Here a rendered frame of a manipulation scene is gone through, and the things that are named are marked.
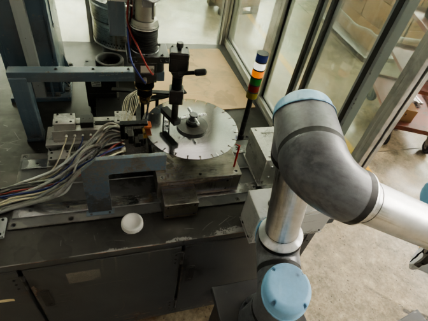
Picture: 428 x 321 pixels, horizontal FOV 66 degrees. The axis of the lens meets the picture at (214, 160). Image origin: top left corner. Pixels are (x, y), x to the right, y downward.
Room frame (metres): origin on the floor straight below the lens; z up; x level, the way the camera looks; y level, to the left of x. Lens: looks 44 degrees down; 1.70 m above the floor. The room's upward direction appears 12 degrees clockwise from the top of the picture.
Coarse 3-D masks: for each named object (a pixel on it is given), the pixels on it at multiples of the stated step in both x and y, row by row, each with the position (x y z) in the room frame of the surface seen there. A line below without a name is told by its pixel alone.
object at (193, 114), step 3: (189, 108) 0.94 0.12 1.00; (189, 111) 0.93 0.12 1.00; (189, 114) 0.90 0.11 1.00; (192, 114) 0.90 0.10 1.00; (195, 114) 0.91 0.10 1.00; (198, 114) 0.92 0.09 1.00; (201, 114) 0.92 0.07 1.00; (204, 114) 0.93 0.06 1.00; (180, 117) 0.88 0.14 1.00; (183, 117) 0.88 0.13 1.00; (186, 117) 0.89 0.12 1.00; (189, 117) 0.89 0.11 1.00; (192, 117) 0.89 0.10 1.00; (195, 117) 0.89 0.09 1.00; (189, 120) 0.90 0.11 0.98; (192, 120) 0.89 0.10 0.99; (195, 120) 0.88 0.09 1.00; (198, 123) 0.87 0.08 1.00
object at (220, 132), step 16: (208, 112) 1.01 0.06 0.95; (224, 112) 1.03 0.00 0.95; (160, 128) 0.86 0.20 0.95; (176, 128) 0.88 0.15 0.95; (208, 128) 0.91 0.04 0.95; (224, 128) 0.93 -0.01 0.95; (160, 144) 0.78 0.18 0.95; (176, 144) 0.80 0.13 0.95; (192, 144) 0.81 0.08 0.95; (208, 144) 0.83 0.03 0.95; (224, 144) 0.85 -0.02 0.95
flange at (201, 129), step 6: (186, 120) 0.90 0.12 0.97; (198, 120) 0.91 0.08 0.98; (204, 120) 0.94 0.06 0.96; (180, 126) 0.88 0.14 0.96; (186, 126) 0.89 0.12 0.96; (192, 126) 0.88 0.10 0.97; (198, 126) 0.90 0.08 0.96; (204, 126) 0.91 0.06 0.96; (186, 132) 0.85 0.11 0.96; (192, 132) 0.86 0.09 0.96; (198, 132) 0.87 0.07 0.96; (204, 132) 0.88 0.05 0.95
